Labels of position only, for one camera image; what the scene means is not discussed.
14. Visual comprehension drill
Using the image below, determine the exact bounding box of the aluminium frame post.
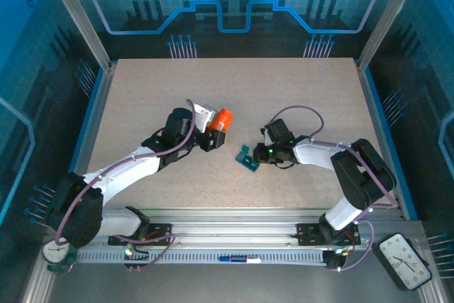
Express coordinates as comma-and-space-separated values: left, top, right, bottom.
355, 0, 429, 71
40, 0, 118, 71

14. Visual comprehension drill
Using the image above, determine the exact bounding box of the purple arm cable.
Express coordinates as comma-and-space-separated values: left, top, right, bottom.
55, 99, 196, 272
271, 104, 398, 272

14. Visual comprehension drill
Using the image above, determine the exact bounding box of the slotted grey cable duct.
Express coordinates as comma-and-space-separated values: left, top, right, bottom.
75, 248, 329, 266

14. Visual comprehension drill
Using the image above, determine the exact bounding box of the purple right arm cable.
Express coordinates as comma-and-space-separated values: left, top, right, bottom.
271, 104, 398, 272

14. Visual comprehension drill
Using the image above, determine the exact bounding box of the orange pill bottle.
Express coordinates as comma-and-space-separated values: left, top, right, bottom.
208, 108, 234, 133

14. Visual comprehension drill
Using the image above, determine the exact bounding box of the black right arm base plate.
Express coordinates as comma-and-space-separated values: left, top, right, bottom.
296, 223, 362, 247

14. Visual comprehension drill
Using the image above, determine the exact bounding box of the teal pill organizer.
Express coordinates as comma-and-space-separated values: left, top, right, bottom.
236, 144, 260, 173

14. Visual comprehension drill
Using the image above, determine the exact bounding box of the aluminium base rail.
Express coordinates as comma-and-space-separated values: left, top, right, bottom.
45, 207, 425, 251

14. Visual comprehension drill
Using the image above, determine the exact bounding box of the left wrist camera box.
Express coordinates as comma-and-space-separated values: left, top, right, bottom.
193, 103, 218, 133

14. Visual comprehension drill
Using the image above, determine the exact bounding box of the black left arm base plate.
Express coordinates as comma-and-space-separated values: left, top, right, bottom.
107, 223, 174, 247

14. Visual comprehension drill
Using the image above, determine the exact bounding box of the black rectangular clock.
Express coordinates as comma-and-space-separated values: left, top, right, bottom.
372, 232, 433, 292

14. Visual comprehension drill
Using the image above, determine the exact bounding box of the round green clock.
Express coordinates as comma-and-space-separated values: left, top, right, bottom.
42, 241, 82, 276

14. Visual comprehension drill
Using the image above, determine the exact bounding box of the blue white marker pen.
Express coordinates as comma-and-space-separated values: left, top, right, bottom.
218, 255, 262, 265

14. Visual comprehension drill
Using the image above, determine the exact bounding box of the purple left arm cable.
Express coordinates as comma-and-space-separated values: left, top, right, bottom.
55, 99, 196, 272

